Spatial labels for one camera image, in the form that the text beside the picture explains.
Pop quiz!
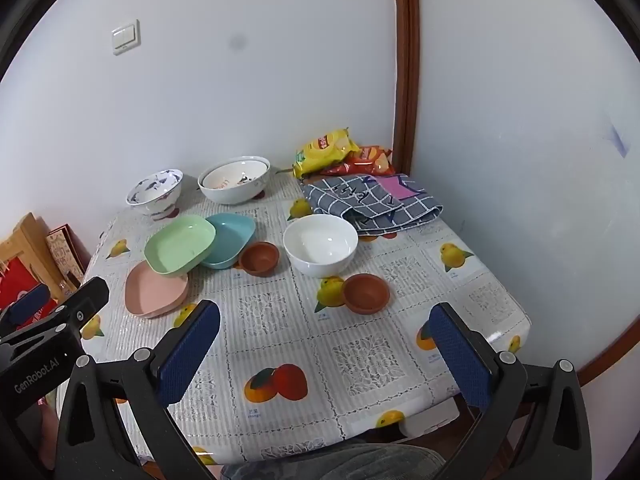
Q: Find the yellow chip bag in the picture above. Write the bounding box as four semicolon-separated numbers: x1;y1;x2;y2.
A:
292;128;359;180

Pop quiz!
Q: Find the plain white bowl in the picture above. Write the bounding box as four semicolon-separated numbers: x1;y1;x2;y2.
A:
283;214;359;278

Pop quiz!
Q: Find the red box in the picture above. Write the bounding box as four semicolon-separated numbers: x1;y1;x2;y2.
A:
0;255;57;321

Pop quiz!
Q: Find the white bowl with orange print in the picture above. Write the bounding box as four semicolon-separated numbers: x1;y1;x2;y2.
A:
202;158;270;189

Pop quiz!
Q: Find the brown wooden baseboard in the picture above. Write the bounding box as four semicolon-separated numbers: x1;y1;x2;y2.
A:
575;305;637;389

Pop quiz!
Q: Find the pink plate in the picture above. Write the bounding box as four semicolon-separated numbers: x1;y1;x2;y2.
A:
125;260;190;319

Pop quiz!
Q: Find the large white bowl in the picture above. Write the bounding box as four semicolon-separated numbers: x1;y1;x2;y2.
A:
197;156;272;206

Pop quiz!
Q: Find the fruit print tablecloth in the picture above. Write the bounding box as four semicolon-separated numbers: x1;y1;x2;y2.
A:
80;175;532;466

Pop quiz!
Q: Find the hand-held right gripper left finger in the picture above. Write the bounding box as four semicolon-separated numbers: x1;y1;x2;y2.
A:
54;299;223;480

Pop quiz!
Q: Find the blue plate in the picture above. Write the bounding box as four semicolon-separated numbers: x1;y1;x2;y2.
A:
200;213;256;271

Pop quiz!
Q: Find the brown wooden door frame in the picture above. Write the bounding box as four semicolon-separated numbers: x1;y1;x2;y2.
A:
391;0;421;179

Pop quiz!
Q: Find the white light switch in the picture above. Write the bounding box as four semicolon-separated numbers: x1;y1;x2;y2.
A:
111;19;142;56

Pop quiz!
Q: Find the blue patterned white bowl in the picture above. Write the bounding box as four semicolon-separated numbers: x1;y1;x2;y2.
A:
125;169;185;222

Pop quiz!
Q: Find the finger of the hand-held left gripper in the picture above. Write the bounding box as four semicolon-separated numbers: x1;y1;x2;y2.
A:
0;283;52;334
0;276;110;357

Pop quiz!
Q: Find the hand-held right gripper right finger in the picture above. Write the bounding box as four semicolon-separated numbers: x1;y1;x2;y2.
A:
428;302;601;480

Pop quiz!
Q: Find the patterned brown box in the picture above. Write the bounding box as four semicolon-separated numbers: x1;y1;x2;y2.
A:
46;225;87;287

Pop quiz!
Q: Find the green plate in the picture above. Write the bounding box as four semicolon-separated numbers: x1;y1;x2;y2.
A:
144;215;217;277

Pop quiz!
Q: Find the small brown bowl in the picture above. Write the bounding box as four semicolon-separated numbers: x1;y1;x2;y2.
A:
238;241;280;277
342;273;391;315

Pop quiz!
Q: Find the red chip bag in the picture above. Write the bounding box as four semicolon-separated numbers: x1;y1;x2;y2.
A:
342;145;396;177

